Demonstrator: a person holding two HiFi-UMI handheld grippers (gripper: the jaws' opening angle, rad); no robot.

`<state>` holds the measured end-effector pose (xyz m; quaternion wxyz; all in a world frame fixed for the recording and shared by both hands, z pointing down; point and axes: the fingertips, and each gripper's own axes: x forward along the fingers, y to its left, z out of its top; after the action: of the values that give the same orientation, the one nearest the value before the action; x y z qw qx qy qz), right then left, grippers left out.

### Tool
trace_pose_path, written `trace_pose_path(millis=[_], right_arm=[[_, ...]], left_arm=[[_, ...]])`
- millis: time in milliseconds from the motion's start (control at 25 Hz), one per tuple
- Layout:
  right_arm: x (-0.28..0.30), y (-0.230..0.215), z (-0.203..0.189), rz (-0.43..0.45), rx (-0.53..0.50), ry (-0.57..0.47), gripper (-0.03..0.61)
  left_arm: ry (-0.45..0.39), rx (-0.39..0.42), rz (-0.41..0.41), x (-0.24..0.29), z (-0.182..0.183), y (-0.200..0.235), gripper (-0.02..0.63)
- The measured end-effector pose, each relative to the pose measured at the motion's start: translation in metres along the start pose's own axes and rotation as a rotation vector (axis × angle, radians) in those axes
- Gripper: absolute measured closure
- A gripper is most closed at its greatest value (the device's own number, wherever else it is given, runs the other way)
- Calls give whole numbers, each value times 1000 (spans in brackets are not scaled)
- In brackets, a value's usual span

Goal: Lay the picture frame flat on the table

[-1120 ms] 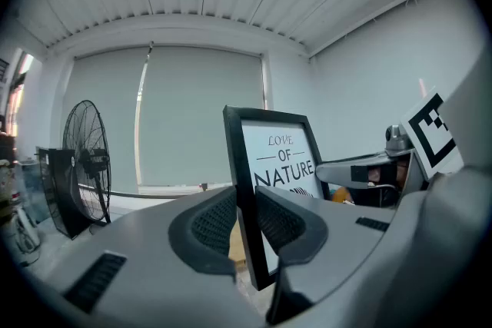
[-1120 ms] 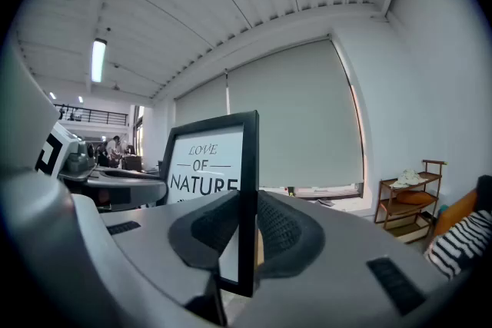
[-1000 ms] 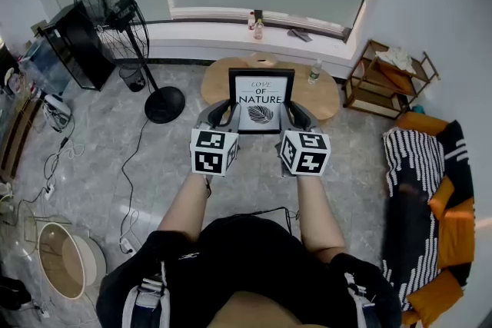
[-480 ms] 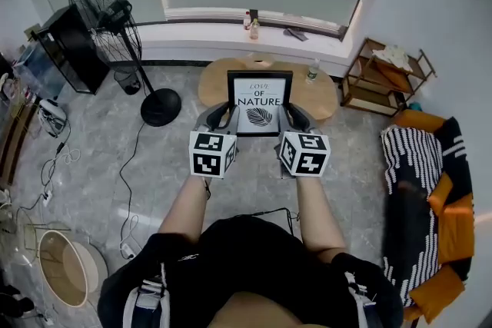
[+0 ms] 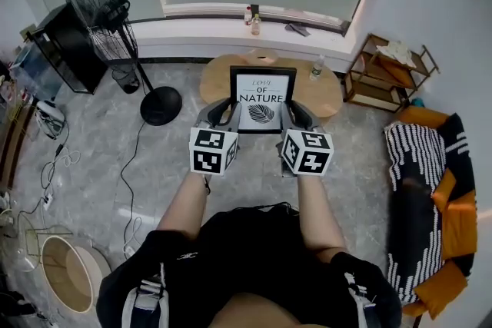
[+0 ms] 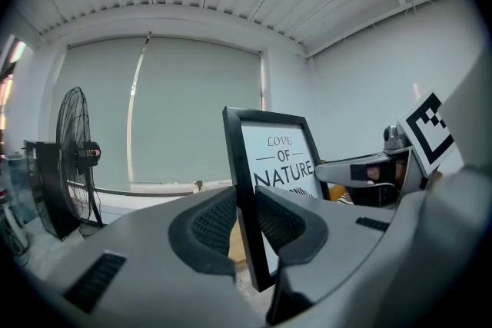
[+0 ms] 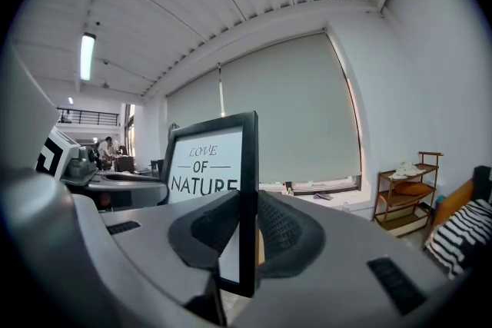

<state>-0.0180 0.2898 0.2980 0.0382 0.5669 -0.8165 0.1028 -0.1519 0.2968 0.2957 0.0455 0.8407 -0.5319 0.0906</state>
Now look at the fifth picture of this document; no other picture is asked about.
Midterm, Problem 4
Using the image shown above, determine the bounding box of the oval wooden table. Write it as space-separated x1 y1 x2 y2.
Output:
198 53 344 120

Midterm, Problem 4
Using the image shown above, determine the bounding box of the white cable with power strip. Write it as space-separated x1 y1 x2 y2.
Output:
38 144 81 210

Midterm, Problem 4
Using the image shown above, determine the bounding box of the black fan power cable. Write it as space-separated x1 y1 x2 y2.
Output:
121 118 149 254

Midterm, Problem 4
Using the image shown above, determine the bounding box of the round beige ribbed tray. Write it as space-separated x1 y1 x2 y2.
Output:
245 48 278 65

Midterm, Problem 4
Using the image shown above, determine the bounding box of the grey white right shoulder strap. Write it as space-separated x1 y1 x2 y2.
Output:
344 271 380 328

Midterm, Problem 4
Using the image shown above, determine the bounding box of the black framed nature print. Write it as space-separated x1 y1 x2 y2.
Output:
229 65 298 134

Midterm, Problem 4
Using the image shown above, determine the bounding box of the white iron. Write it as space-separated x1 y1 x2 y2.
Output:
35 99 66 139

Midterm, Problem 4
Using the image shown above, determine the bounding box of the white patterned cloth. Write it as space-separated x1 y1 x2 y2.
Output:
375 41 414 62

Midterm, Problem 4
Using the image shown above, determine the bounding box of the grey cloth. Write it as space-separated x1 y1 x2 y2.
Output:
284 22 311 38

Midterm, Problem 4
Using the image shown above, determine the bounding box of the clear storage box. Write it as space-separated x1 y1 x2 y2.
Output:
11 44 62 101

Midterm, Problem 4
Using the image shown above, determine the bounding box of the brown wooden board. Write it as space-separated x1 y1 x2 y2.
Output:
0 103 38 189

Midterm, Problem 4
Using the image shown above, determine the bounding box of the black body-worn cable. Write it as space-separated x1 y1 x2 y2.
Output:
226 201 301 215

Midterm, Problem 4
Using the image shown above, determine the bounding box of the grey white shoulder strap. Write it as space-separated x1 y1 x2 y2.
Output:
122 272 170 328
344 271 380 328

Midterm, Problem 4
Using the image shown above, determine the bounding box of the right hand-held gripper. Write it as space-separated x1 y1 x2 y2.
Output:
275 100 334 178

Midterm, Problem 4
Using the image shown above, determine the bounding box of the wooden shelf rack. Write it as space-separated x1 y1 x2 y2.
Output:
342 33 440 113

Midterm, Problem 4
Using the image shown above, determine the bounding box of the person's left forearm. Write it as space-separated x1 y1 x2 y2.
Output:
156 168 211 241

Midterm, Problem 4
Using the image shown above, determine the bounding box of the black cabinet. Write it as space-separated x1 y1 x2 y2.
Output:
25 4 108 95

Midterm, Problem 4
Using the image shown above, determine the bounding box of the orange sofa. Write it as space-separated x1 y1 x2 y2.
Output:
384 105 480 320

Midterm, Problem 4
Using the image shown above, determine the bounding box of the clear plastic bottle green label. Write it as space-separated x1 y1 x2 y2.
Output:
309 54 326 81

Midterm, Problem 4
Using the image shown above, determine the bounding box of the black standing fan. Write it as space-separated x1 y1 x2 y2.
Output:
63 0 184 127

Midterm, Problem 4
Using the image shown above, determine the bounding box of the grey white left shoulder strap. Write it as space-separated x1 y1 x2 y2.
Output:
122 272 170 328

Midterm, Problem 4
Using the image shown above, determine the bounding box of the person's black clothing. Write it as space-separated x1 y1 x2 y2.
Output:
95 203 403 328

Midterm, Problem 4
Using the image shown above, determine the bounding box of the person's right forearm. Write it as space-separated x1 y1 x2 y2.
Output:
295 174 349 254

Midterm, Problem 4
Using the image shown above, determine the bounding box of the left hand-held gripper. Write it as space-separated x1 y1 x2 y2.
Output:
188 98 242 177

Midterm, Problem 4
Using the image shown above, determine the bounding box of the black wire wastebasket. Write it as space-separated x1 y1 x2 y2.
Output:
111 63 140 95

